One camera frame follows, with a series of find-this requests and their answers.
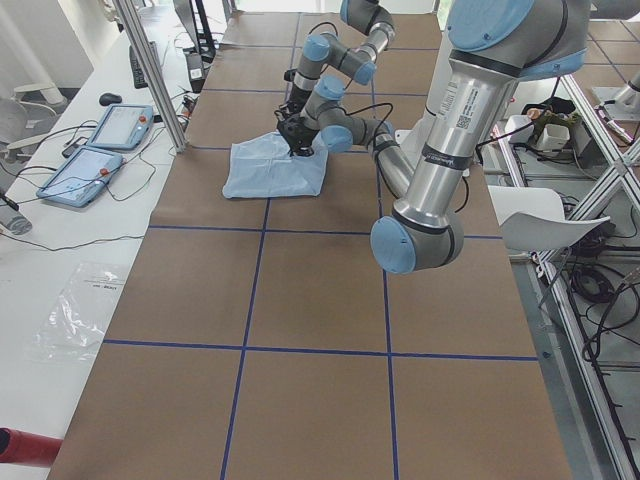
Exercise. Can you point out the black computer mouse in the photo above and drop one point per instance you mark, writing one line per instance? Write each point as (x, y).
(107, 99)

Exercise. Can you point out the black keyboard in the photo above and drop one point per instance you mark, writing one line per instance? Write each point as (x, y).
(139, 79)

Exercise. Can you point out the far blue teach pendant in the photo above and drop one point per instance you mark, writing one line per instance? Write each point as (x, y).
(122, 127)

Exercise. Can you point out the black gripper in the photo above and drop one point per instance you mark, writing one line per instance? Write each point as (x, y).
(284, 116)
(296, 136)

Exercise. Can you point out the blue teach pendant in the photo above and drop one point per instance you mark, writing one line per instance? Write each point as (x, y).
(122, 127)
(83, 176)

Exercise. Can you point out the light blue button-up shirt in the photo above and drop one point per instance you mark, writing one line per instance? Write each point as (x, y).
(264, 168)

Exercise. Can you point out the near blue teach pendant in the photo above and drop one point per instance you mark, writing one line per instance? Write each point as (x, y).
(83, 176)

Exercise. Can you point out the aluminium frame post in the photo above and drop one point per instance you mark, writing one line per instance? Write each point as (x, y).
(131, 22)

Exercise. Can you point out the clear plastic bag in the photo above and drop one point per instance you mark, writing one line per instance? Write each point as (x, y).
(75, 328)

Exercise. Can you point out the red cylinder bottle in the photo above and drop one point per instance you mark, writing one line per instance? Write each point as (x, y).
(28, 449)

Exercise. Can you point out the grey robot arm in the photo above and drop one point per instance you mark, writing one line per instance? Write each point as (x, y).
(491, 47)
(325, 49)

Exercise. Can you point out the white plastic chair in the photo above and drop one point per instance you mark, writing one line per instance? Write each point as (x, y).
(533, 219)

